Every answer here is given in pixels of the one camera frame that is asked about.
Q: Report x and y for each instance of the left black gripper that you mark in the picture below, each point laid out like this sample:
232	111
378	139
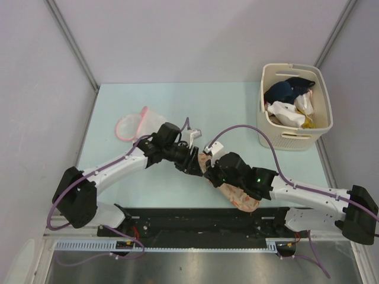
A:
193	166

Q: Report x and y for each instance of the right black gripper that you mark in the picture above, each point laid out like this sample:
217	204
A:
211	174

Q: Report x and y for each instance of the floral orange bra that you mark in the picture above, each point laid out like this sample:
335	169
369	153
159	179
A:
235	195

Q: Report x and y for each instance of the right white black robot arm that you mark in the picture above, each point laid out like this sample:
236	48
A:
353	213

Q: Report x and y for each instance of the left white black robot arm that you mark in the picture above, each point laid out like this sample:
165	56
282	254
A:
76	196

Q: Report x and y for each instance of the cream plastic laundry basket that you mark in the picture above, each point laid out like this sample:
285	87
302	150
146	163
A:
289	138

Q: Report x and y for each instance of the white pink plastic bag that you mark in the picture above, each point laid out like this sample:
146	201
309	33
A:
303	103

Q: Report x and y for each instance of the yellow garment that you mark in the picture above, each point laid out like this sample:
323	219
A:
308	122

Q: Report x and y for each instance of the dark navy garment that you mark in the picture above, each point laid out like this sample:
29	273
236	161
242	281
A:
287	91

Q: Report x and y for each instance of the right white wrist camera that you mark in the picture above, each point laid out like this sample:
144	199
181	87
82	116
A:
214	150

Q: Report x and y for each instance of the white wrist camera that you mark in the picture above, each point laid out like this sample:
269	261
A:
214	150
190	135

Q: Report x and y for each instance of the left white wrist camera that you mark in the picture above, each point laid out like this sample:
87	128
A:
190	135

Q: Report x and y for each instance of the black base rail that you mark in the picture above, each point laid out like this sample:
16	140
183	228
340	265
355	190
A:
207	227

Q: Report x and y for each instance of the white slotted cable duct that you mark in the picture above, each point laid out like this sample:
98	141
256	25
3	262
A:
267	246

